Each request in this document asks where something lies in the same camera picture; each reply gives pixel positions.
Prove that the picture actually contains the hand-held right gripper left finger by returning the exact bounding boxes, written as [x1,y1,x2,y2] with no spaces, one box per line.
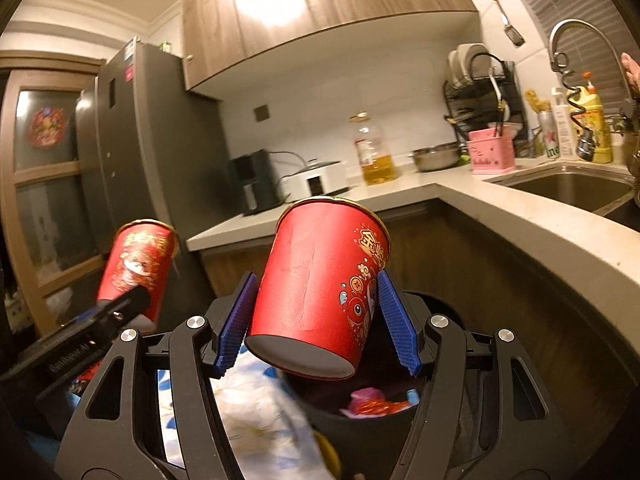
[55,271,261,480]

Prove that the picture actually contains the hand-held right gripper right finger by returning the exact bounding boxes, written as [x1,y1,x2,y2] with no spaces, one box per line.
[376,270,564,480]

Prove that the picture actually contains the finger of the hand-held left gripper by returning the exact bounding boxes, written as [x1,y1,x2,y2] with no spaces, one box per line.
[60,286,151,342]

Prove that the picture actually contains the red printed paper cup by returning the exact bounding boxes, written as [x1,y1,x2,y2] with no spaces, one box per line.
[96,219,180,333]
[246,198,391,381]

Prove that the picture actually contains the red and white snack wrapper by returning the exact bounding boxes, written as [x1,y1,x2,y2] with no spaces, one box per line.
[340,386,422,419]

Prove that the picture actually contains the black trash bin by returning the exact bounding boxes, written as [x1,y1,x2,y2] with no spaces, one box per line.
[280,287,506,480]

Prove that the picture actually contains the wooden lower cabinets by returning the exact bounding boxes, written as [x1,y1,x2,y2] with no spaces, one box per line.
[200,199,640,480]

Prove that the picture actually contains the wooden glass door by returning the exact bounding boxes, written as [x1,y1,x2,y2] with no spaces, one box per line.
[0,54,107,337]

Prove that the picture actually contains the black air fryer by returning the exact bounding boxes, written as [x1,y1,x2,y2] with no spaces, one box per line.
[228,148,284,217]

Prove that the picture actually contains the grey refrigerator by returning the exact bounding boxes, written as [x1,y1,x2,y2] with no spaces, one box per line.
[75,42,237,322]

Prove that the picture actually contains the white rice cooker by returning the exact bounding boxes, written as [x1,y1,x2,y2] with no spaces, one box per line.
[279,160,349,199]

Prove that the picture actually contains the light kitchen countertop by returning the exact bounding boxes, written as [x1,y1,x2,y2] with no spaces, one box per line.
[186,157,640,357]

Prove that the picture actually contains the cooking oil bottle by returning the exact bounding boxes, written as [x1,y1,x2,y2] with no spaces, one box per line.
[348,113,404,186]

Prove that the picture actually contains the steel pot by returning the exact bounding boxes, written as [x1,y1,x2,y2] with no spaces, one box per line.
[408,142,464,173]

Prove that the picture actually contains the round red door decoration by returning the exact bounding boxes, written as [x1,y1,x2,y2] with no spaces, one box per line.
[32,107,66,149]

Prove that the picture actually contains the pink utensil holder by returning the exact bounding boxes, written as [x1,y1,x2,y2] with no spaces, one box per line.
[467,127,516,176]

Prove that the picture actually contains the steel sink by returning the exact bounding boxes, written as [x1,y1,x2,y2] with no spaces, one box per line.
[486,164,640,232]

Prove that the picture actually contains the metal can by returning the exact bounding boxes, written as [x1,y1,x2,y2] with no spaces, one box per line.
[537,109,561,160]

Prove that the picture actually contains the black dish rack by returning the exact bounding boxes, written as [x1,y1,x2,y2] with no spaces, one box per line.
[442,43,532,159]

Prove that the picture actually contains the white pump bottle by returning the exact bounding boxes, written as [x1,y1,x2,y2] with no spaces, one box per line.
[550,87,577,161]

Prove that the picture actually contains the yellow detergent bottle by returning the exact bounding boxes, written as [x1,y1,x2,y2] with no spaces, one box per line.
[570,80,614,165]

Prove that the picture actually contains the hanging metal spatula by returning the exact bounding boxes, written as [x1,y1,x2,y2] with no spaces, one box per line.
[480,0,526,49]

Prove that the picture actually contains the wooden upper cabinet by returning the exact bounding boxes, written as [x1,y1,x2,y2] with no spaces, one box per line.
[181,0,482,94]

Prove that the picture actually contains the steel kitchen faucet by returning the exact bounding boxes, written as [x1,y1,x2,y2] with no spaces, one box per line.
[548,18,634,162]

